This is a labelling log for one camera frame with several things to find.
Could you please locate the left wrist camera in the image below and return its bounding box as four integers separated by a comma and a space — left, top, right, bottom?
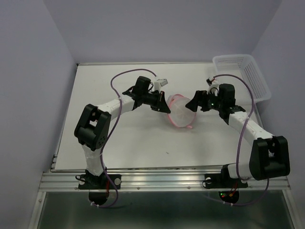
153, 76, 168, 91

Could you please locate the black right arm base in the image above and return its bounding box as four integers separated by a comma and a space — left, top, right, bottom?
202, 165, 248, 189

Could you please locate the white perforated plastic basket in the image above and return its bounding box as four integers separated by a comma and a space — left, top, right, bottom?
213, 54, 271, 105

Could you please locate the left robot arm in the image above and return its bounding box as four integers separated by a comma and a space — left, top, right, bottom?
74, 76, 171, 188

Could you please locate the white mesh laundry bag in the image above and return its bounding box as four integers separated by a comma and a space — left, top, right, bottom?
166, 94, 196, 129

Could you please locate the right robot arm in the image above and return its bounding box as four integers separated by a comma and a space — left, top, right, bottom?
185, 83, 290, 186

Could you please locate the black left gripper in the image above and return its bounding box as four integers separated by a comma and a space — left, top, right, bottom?
142, 90, 170, 114

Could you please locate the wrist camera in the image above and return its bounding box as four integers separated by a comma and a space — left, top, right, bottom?
153, 76, 168, 91
206, 77, 219, 94

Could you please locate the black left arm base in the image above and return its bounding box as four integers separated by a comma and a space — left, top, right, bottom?
75, 173, 121, 190

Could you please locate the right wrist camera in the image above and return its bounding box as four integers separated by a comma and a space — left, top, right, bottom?
206, 77, 219, 94

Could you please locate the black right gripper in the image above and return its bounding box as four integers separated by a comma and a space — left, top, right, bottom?
184, 89, 223, 112

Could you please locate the aluminium mounting rail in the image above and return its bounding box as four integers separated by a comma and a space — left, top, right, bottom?
38, 167, 293, 191

